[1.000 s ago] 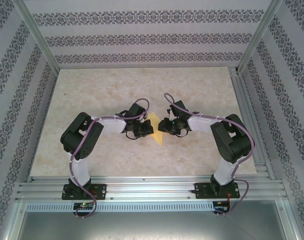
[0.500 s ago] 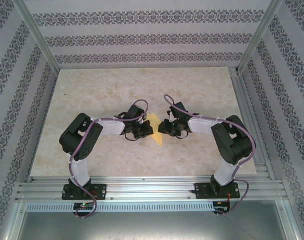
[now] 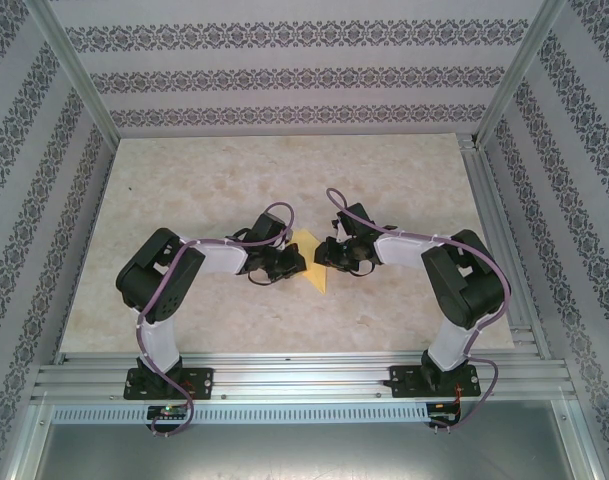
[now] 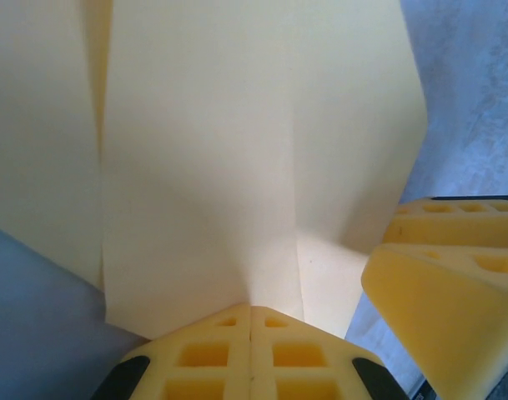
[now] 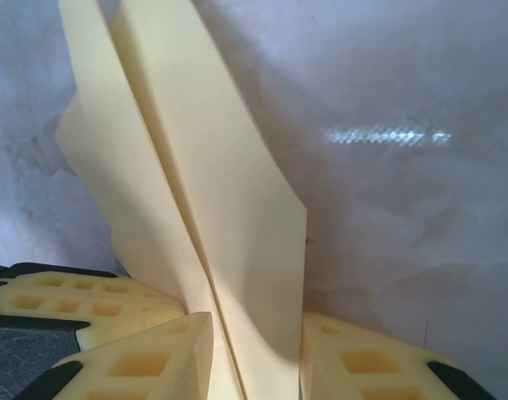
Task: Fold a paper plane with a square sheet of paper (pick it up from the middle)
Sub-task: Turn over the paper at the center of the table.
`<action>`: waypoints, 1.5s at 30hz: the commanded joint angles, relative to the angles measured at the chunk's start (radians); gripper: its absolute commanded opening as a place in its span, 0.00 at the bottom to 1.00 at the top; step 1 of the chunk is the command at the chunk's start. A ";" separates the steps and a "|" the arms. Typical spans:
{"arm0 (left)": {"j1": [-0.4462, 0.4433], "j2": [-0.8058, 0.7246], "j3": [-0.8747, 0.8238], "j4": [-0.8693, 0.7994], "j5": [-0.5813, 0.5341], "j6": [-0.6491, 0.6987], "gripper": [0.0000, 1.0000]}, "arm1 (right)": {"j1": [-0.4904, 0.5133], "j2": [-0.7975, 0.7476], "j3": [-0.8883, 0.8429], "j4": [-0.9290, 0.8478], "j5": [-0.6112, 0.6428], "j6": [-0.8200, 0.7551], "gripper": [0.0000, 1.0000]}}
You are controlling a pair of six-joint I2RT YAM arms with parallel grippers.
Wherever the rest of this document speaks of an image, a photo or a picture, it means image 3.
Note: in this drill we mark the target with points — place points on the yellow square paper sheet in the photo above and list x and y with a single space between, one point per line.
318 280

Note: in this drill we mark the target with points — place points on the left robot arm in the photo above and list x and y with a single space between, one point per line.
159 350

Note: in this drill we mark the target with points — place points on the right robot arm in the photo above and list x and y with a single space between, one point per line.
451 350

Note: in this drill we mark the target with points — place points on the grey metal sheet panel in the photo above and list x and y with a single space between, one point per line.
304 455

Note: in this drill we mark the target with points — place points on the small circuit board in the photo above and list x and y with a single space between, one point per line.
166 411
441 415

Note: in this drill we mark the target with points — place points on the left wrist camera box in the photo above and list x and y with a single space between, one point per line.
287 237

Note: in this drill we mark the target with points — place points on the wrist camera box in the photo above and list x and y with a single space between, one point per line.
287 237
338 231

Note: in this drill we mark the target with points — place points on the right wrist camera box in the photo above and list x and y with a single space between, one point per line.
338 231

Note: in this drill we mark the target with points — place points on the aluminium mounting rail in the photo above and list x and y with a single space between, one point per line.
304 375

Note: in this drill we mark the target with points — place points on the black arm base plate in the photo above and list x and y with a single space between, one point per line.
401 380
204 382

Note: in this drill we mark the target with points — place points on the aluminium side rail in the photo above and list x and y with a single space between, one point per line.
489 200

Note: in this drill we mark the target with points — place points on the aluminium frame post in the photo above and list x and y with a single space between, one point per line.
519 70
76 70

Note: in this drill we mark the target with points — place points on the aluminium lower frame bar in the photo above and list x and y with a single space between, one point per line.
26 445
581 445

